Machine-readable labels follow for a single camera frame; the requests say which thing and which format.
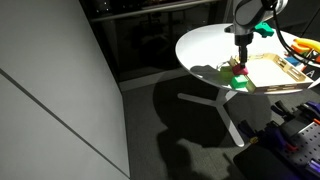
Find yellow banana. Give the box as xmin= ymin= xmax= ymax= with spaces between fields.
xmin=294 ymin=38 xmax=320 ymax=52

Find wooden tray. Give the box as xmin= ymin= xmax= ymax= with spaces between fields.
xmin=235 ymin=53 xmax=313 ymax=94

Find pink block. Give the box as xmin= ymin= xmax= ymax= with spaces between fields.
xmin=232 ymin=65 xmax=248 ymax=75

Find black mat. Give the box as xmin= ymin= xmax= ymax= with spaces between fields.
xmin=233 ymin=145 xmax=306 ymax=180

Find dark green block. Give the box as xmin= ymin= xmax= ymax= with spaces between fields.
xmin=230 ymin=75 xmax=248 ymax=89

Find blue block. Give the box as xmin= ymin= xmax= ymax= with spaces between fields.
xmin=285 ymin=56 xmax=300 ymax=66

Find lime green block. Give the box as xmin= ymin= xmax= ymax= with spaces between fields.
xmin=219 ymin=66 xmax=234 ymax=79

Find teal gripper mount part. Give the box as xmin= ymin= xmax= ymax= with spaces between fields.
xmin=254 ymin=22 xmax=274 ymax=38

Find white table leg base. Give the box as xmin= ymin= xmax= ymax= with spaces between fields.
xmin=178 ymin=89 xmax=245 ymax=147

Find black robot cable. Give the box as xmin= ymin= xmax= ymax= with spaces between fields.
xmin=263 ymin=0 xmax=320 ymax=69

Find grey robot gripper body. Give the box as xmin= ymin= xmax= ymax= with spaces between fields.
xmin=224 ymin=0 xmax=265 ymax=47

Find black perforated board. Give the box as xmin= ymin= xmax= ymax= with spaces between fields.
xmin=278 ymin=122 xmax=320 ymax=177

